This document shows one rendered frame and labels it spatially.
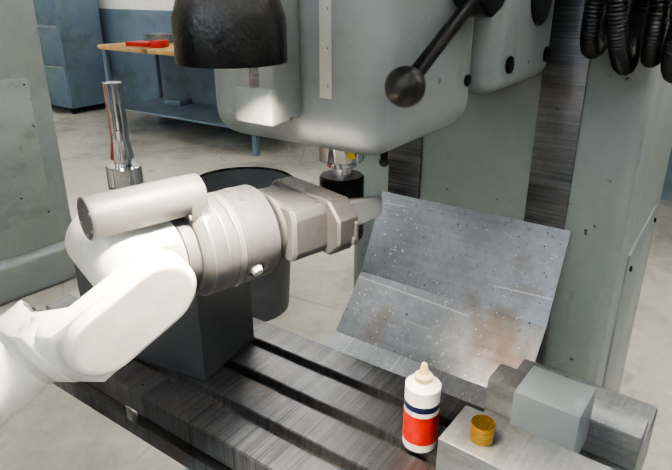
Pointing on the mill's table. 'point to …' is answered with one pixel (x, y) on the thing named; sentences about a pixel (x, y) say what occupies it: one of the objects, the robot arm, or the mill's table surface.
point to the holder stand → (200, 331)
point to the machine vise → (616, 442)
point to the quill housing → (366, 58)
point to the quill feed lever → (400, 77)
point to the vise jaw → (504, 449)
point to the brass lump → (482, 430)
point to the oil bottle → (421, 411)
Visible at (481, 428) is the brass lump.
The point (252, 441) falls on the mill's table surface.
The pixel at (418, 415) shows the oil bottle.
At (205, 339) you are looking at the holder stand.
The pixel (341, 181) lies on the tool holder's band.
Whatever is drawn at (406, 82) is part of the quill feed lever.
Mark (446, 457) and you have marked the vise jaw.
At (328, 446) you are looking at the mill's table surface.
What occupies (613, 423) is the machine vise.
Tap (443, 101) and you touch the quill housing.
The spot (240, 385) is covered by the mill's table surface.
